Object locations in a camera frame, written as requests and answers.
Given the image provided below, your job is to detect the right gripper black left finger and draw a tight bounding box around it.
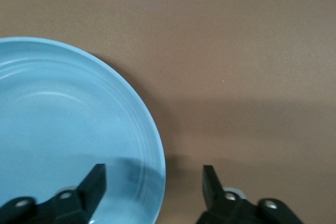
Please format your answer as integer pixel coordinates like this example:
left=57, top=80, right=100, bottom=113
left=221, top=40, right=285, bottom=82
left=0, top=163, right=107, bottom=224

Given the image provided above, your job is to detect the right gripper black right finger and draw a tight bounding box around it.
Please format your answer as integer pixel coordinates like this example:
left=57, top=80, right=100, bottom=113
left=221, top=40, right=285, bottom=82
left=195, top=165, right=304, bottom=224

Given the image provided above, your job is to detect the blue plate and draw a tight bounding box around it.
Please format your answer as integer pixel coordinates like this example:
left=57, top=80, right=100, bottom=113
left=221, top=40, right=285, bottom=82
left=0, top=37, right=167, bottom=224

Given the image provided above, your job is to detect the brown table cloth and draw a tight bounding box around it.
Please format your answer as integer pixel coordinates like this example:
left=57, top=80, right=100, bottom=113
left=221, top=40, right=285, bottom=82
left=0, top=0, right=336, bottom=224

